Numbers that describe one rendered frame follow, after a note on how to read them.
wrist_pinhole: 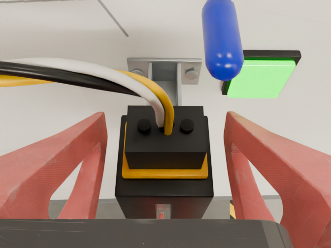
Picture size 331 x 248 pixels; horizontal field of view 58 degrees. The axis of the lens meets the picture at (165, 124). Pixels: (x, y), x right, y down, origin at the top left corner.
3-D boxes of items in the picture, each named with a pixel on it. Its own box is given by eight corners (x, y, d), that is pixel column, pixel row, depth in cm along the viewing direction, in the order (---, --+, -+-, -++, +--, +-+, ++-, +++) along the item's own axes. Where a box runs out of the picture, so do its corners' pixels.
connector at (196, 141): (136, 151, 16) (134, 188, 15) (127, 102, 12) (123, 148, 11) (192, 151, 16) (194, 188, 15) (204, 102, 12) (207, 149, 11)
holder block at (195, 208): (131, 159, 19) (127, 223, 17) (120, 114, 14) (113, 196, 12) (196, 159, 19) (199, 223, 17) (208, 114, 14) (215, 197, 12)
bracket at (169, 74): (130, 81, 20) (125, 148, 18) (126, 57, 18) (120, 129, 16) (198, 81, 20) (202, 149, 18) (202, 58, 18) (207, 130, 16)
